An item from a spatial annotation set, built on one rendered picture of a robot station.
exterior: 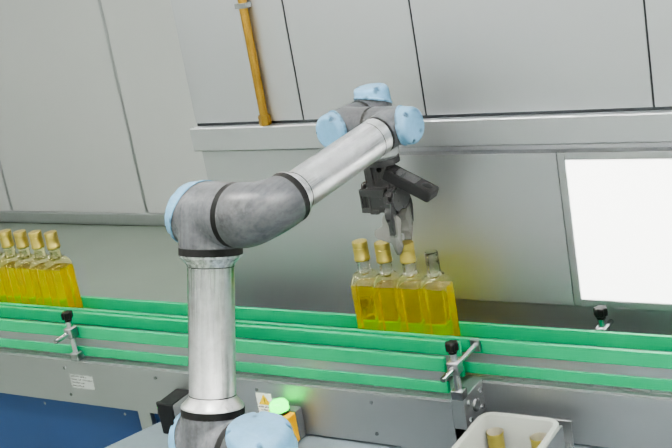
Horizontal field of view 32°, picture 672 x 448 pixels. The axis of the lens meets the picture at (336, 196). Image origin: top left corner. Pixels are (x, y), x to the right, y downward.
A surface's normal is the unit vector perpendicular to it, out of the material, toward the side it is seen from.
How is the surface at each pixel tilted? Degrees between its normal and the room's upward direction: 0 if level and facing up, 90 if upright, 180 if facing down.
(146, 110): 90
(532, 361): 90
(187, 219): 75
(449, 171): 90
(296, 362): 90
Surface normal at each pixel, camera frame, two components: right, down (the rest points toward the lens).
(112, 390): -0.50, 0.33
